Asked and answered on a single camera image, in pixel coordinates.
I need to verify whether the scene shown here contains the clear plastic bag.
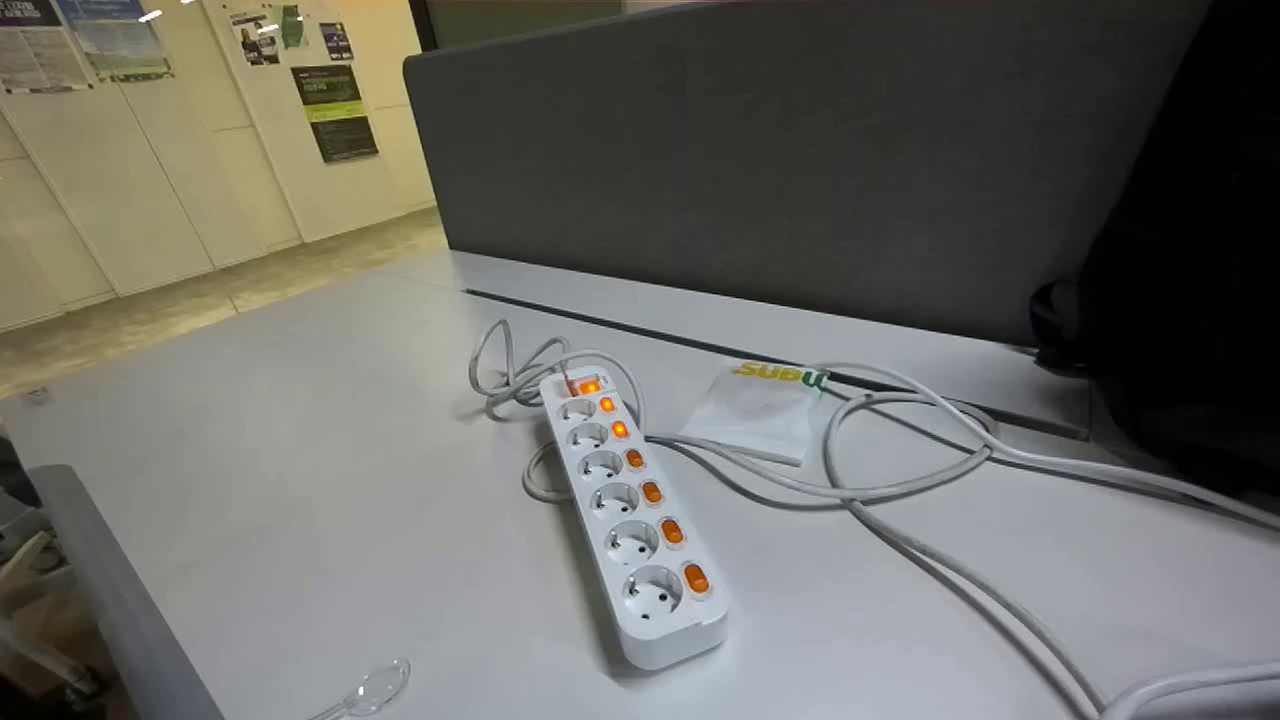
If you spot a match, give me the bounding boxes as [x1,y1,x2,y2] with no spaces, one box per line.
[683,359,819,468]

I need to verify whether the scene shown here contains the white six-socket power strip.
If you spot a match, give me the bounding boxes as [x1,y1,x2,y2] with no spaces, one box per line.
[538,366,730,673]

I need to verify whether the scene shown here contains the grey desk divider panel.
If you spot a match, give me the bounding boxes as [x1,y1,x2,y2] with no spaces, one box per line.
[405,0,1211,343]

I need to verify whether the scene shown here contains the white power strip cable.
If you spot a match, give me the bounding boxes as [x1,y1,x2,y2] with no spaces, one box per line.
[463,317,1280,720]

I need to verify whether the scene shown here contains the green black wall poster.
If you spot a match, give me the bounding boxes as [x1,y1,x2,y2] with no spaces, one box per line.
[293,63,377,165]

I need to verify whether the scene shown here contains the small wall notices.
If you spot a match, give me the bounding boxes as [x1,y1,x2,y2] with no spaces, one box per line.
[223,0,354,69]

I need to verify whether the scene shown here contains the white wall poster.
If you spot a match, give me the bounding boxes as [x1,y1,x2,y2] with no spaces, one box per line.
[0,0,172,91]

